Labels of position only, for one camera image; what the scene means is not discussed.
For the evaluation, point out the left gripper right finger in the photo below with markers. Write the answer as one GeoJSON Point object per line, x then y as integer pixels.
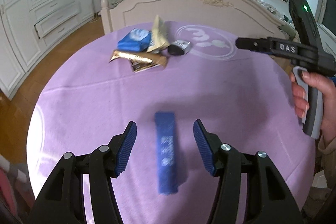
{"type": "Point", "coordinates": [269, 200]}

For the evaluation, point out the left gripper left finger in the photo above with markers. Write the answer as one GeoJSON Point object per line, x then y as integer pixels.
{"type": "Point", "coordinates": [61, 199]}

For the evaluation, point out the blue long wrapper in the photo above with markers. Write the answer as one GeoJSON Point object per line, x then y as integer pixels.
{"type": "Point", "coordinates": [165, 152]}

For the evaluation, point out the beige paper bag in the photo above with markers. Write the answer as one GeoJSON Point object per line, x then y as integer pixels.
{"type": "Point", "coordinates": [159, 39]}

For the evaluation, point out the gold wrapper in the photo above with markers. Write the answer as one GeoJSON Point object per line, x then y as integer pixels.
{"type": "Point", "coordinates": [141, 57]}

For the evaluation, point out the blue tissue pack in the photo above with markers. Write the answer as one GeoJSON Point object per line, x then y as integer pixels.
{"type": "Point", "coordinates": [137, 40]}

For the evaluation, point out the black battery card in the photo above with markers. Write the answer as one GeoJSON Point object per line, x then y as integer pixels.
{"type": "Point", "coordinates": [142, 65]}

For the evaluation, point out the person's right hand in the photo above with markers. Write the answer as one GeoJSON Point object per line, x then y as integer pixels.
{"type": "Point", "coordinates": [327, 88]}

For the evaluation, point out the pink child chair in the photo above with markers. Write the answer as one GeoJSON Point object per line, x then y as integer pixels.
{"type": "Point", "coordinates": [17, 198]}

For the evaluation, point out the purple round tablecloth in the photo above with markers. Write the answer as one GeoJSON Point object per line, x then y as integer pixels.
{"type": "Point", "coordinates": [243, 97]}

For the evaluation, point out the white wooden bed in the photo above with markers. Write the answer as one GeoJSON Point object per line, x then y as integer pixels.
{"type": "Point", "coordinates": [249, 18]}

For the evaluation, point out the small black white pouch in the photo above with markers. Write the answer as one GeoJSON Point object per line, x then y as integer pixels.
{"type": "Point", "coordinates": [179, 48]}

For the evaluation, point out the white wardrobe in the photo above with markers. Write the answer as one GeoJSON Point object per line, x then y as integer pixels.
{"type": "Point", "coordinates": [30, 29]}

